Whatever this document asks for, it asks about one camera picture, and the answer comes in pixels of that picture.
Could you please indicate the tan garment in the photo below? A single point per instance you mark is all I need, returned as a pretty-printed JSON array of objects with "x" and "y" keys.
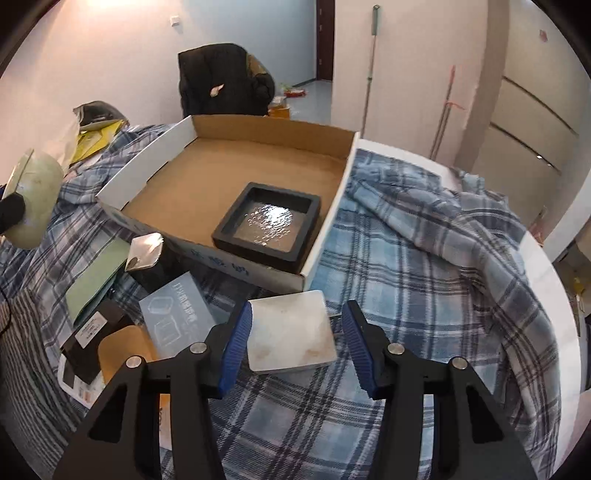
[{"x": 257, "y": 68}]

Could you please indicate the white square box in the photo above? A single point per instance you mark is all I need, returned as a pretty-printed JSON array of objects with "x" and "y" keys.
[{"x": 286, "y": 332}]

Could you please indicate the white plastic bag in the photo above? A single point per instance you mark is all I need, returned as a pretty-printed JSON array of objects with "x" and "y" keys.
[{"x": 67, "y": 143}]

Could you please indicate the black square frame box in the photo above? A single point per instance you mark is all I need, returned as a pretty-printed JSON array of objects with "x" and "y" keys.
[{"x": 258, "y": 256}]

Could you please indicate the white flat printed packet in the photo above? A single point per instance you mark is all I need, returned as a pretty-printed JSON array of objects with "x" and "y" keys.
[{"x": 71, "y": 390}]

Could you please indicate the black box with white label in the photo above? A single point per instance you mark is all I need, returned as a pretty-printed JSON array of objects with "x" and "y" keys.
[{"x": 106, "y": 314}]

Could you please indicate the grey bag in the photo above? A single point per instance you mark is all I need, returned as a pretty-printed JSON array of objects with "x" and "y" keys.
[{"x": 97, "y": 110}]

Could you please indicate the green folder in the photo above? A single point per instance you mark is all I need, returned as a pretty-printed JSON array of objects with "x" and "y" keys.
[{"x": 97, "y": 277}]

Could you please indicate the white and brown cardboard box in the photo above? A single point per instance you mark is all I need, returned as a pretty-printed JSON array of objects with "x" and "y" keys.
[{"x": 231, "y": 161}]

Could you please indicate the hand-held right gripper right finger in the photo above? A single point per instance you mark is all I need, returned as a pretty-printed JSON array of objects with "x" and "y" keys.
[{"x": 358, "y": 350}]

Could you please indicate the black box with silver top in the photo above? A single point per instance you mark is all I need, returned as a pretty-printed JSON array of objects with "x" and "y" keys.
[{"x": 145, "y": 249}]

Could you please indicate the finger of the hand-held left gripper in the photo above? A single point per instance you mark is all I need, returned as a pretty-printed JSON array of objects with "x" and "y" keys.
[{"x": 9, "y": 212}]

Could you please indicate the pale blue printed box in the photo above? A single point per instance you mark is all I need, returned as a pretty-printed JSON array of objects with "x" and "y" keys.
[{"x": 180, "y": 314}]

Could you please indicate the yellow box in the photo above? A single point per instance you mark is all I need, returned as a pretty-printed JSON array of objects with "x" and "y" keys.
[{"x": 92, "y": 138}]

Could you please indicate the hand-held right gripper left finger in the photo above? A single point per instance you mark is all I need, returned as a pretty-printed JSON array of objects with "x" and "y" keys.
[{"x": 238, "y": 350}]

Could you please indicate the red broom and dustpan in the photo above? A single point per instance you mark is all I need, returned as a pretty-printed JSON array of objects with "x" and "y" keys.
[{"x": 445, "y": 106}]

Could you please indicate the dark wooden door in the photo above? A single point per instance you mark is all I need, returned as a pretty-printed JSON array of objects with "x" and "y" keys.
[{"x": 324, "y": 41}]

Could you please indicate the tan paper envelope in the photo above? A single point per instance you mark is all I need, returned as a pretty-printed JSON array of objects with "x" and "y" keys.
[{"x": 124, "y": 344}]

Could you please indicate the red item on floor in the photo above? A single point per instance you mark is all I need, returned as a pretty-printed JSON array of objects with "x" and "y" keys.
[{"x": 295, "y": 92}]

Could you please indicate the round cream tin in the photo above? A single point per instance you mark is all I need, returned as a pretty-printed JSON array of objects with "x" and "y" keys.
[{"x": 37, "y": 194}]

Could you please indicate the black jacket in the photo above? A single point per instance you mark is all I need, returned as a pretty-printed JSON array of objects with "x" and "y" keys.
[{"x": 217, "y": 69}]

